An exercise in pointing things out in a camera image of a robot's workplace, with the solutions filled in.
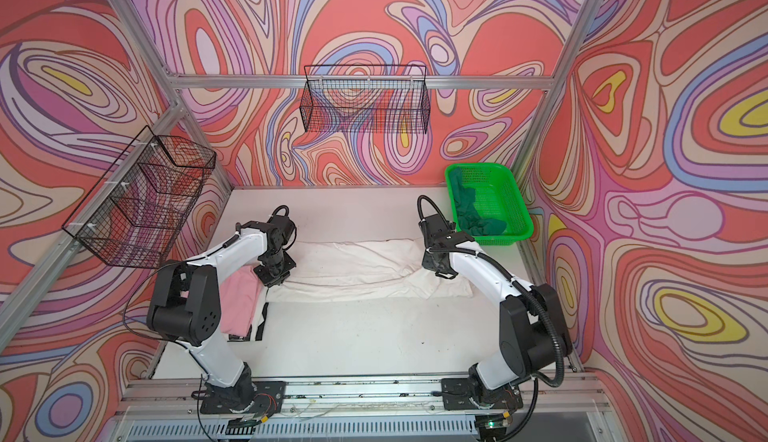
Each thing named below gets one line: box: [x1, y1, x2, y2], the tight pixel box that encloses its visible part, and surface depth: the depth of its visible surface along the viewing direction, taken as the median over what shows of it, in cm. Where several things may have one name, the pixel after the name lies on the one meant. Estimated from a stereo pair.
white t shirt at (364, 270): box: [264, 238, 474, 303], surface depth 95 cm
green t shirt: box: [449, 167, 507, 236], surface depth 109 cm
